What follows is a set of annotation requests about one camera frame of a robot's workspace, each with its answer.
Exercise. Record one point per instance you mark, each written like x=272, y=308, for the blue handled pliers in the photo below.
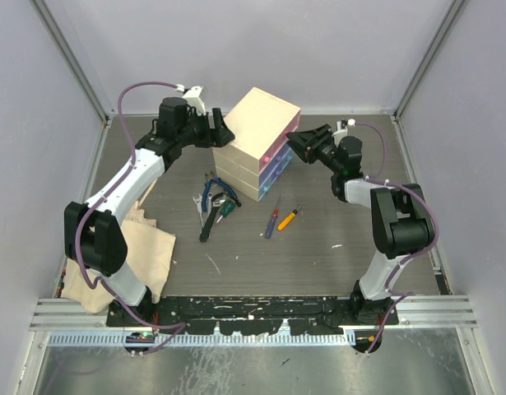
x=211, y=180

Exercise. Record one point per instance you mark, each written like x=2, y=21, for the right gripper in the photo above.
x=308, y=138

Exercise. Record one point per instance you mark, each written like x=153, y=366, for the black adjustable wrench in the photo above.
x=216, y=203

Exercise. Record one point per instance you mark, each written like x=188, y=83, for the beige cloth bag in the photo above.
x=149, y=256

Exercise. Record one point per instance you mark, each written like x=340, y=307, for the large pink drawer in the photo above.
x=290, y=127

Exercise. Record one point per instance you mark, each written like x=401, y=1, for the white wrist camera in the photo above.
x=193, y=96
x=342, y=130

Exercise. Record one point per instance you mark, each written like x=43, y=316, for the silver open end wrench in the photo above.
x=198, y=202

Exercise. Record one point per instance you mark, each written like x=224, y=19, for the green handled screwdriver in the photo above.
x=226, y=209

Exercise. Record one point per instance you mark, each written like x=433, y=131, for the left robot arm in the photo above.
x=92, y=229

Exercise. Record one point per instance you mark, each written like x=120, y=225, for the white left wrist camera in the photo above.
x=193, y=96

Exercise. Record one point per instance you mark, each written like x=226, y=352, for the wide purple drawer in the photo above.
x=274, y=162

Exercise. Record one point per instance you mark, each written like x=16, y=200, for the cream drawer cabinet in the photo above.
x=256, y=121

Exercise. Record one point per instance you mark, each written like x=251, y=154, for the orange handled screwdriver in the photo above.
x=289, y=218

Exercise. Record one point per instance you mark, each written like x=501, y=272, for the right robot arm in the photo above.
x=403, y=226

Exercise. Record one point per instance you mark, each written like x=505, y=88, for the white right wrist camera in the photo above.
x=342, y=130

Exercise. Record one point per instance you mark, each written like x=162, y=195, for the left light blue drawer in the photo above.
x=264, y=189

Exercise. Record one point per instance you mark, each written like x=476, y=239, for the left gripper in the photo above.
x=219, y=137

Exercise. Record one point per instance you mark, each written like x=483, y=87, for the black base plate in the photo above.
x=313, y=315

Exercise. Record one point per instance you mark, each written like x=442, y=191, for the small pink drawer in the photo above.
x=268, y=156

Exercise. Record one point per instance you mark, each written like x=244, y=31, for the slotted cable duct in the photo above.
x=137, y=339

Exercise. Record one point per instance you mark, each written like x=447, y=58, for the red blue handled screwdriver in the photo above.
x=272, y=220

